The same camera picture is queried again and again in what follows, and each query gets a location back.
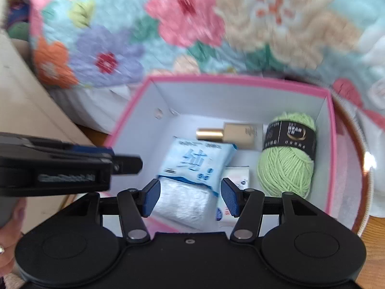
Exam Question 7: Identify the clear box of floss picks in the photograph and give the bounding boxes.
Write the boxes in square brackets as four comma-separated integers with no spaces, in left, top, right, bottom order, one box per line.
[149,176,212,232]

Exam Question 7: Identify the person's left hand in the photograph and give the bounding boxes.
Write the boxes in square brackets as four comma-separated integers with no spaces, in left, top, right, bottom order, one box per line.
[0,199,27,277]

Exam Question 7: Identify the pink cardboard box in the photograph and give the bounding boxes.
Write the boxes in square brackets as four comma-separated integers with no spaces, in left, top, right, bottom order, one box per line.
[104,77,336,235]

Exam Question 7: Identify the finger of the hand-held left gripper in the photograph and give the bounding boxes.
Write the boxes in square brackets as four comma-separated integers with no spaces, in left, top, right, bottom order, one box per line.
[71,145,115,157]
[112,156,143,175]

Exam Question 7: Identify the white bed sheet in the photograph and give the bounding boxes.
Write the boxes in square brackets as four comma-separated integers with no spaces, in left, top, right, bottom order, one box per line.
[50,83,145,134]

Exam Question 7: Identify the white wet wipes pack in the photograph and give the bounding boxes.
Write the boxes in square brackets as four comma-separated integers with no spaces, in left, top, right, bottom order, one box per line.
[215,165,251,225]

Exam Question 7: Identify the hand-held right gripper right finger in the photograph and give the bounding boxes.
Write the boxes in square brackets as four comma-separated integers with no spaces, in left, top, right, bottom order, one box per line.
[221,178,319,241]

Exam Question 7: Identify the beige foundation bottle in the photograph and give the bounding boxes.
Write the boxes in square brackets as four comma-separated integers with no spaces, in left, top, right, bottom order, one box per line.
[195,121,263,151]

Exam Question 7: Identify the white wooden cabinet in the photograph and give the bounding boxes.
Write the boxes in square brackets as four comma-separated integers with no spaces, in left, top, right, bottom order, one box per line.
[0,30,94,208]

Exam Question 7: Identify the blue wet wipes pack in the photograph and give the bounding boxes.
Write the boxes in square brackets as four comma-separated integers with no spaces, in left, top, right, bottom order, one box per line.
[156,136,238,197]

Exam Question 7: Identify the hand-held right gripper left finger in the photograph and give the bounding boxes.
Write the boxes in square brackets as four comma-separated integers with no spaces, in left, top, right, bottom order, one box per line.
[64,179,161,243]

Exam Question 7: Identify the floral blanket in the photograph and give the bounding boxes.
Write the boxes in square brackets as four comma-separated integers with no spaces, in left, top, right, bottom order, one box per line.
[28,0,385,109]

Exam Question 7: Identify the green yarn ball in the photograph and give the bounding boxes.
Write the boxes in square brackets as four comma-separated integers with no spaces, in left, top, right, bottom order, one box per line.
[257,111,318,199]

